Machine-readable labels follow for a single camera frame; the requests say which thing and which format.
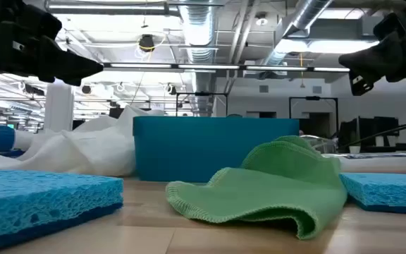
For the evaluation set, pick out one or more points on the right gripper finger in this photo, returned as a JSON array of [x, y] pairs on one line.
[[379, 54], [382, 71]]

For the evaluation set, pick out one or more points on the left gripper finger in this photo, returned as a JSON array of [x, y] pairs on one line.
[[62, 56], [69, 73]]

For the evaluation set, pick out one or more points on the white cloth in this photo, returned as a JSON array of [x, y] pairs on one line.
[[93, 151]]

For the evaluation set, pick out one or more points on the blue-trigger spray bottle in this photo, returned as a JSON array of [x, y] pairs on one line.
[[4, 138]]

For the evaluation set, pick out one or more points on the blue sponge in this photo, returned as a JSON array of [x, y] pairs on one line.
[[48, 197], [386, 190]]

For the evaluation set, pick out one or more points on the light green cloth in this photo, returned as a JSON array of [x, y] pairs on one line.
[[259, 190]]

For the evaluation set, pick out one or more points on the white pillar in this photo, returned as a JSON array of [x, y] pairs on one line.
[[58, 106]]

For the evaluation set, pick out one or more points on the black box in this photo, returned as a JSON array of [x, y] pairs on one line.
[[78, 124]]

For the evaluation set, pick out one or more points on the black monitor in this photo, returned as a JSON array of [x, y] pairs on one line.
[[116, 113], [386, 125]]

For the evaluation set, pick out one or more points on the white cup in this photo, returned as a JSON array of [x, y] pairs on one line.
[[355, 149]]

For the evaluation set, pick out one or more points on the long light bar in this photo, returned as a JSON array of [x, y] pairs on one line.
[[206, 67]]

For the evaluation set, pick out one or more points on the blue plastic bin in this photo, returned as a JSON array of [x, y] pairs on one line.
[[189, 148]]

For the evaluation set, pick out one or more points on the black rectangular frame stand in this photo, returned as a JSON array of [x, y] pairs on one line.
[[313, 98]]

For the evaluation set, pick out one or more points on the narrow silver duct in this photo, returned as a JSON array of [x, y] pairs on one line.
[[308, 14]]

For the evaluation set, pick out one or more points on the wide ribbed silver duct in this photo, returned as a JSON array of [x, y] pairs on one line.
[[197, 28]]

